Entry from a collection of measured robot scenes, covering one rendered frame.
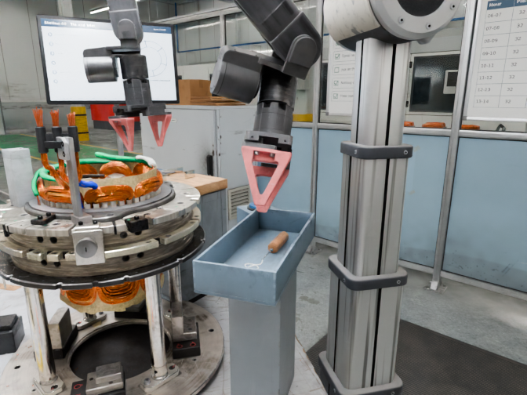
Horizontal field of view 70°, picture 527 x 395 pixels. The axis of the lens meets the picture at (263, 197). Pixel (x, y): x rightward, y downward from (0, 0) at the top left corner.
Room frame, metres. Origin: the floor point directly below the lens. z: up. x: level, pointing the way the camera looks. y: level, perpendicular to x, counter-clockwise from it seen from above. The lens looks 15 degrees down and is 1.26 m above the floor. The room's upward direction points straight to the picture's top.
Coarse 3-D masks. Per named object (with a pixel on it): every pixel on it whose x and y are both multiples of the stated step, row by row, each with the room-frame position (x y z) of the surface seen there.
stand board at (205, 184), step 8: (168, 176) 0.95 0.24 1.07; (176, 176) 0.95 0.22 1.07; (184, 176) 0.95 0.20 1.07; (200, 176) 0.95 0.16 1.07; (208, 176) 0.95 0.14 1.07; (192, 184) 0.86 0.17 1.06; (200, 184) 0.86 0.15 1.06; (208, 184) 0.87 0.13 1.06; (216, 184) 0.89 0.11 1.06; (224, 184) 0.92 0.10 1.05; (200, 192) 0.85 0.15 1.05; (208, 192) 0.87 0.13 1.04
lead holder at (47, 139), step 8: (40, 128) 0.49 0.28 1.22; (56, 128) 0.49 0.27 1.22; (72, 128) 0.50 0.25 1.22; (40, 136) 0.49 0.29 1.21; (48, 136) 0.49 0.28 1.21; (56, 136) 0.49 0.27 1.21; (64, 136) 0.50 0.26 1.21; (72, 136) 0.50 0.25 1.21; (40, 144) 0.49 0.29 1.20; (48, 144) 0.49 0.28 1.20; (56, 144) 0.49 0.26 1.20; (40, 152) 0.49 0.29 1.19; (56, 152) 0.49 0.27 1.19
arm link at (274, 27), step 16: (240, 0) 0.53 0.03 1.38; (256, 0) 0.53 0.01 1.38; (272, 0) 0.53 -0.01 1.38; (288, 0) 0.53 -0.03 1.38; (256, 16) 0.53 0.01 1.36; (272, 16) 0.53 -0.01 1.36; (288, 16) 0.54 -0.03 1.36; (304, 16) 0.54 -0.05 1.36; (272, 32) 0.54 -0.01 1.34; (288, 32) 0.54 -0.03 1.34; (304, 32) 0.55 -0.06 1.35; (272, 48) 0.60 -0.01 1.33; (288, 48) 0.55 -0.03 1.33; (320, 48) 0.56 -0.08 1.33
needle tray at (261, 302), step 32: (256, 224) 0.66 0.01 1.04; (288, 224) 0.65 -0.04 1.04; (224, 256) 0.52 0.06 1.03; (256, 256) 0.54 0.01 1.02; (288, 256) 0.46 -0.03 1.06; (224, 288) 0.42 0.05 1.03; (256, 288) 0.41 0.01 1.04; (288, 288) 0.52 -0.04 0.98; (256, 320) 0.49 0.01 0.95; (288, 320) 0.52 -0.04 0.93; (256, 352) 0.49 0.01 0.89; (288, 352) 0.52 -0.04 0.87; (256, 384) 0.49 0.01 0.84; (288, 384) 0.53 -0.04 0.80
